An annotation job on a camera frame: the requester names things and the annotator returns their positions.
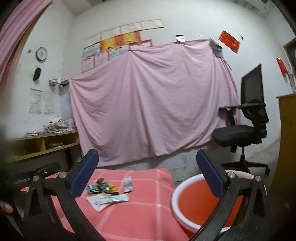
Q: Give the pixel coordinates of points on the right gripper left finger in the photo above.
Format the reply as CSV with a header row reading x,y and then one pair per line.
x,y
83,173

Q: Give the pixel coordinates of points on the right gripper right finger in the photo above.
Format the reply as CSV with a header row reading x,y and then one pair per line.
x,y
242,212

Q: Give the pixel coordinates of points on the colourful wrapper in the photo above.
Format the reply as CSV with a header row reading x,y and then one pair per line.
x,y
100,187

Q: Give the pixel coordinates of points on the white silver foil packet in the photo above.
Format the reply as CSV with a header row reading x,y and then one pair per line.
x,y
106,199

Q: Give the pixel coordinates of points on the yellow plastic cylinder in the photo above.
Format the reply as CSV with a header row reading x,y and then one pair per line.
x,y
111,186

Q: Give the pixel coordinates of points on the person's left hand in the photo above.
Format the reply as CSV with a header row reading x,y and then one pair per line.
x,y
8,209

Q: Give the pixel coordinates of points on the wooden cabinet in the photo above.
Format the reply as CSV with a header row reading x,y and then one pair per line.
x,y
283,184

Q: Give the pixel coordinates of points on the pile of papers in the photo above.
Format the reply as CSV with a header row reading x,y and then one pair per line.
x,y
55,125

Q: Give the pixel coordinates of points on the red plastic basin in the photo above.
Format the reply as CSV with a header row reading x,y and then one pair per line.
x,y
193,202

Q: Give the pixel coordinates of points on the pink checked tablecloth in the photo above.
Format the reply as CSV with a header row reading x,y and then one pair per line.
x,y
146,216

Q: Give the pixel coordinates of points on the black office chair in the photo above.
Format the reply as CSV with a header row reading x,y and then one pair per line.
x,y
247,122

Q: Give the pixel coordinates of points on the pink hanging sheet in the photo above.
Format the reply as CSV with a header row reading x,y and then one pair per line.
x,y
152,102

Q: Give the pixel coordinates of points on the red hanging ornament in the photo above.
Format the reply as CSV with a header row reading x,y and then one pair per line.
x,y
281,64

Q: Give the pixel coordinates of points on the wooden wall shelf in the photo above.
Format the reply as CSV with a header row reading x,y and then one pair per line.
x,y
26,148

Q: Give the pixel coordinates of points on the white wall calendar sheets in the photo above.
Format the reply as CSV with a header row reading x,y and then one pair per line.
x,y
41,102

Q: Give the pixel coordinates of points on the round wall clock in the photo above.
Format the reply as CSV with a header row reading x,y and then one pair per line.
x,y
41,54

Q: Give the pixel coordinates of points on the wall certificates cluster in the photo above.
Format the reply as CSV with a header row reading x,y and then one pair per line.
x,y
112,43

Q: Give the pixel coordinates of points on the red paper wall poster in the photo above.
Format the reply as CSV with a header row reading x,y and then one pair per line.
x,y
228,40

